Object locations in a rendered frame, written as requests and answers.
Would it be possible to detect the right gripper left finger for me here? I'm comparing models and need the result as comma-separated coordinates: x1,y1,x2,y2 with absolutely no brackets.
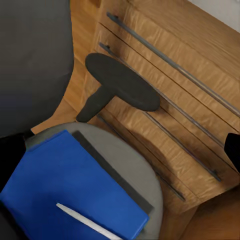
0,133,27,193

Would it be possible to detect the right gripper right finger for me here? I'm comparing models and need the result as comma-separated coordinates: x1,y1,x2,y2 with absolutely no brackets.
223,133,240,173

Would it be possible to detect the pen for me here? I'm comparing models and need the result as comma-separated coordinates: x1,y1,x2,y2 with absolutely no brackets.
56,203,123,240

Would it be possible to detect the swivel chair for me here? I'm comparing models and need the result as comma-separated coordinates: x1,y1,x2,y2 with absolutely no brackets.
0,0,164,240

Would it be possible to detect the folder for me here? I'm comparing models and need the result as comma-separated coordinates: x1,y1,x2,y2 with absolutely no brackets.
0,129,150,240

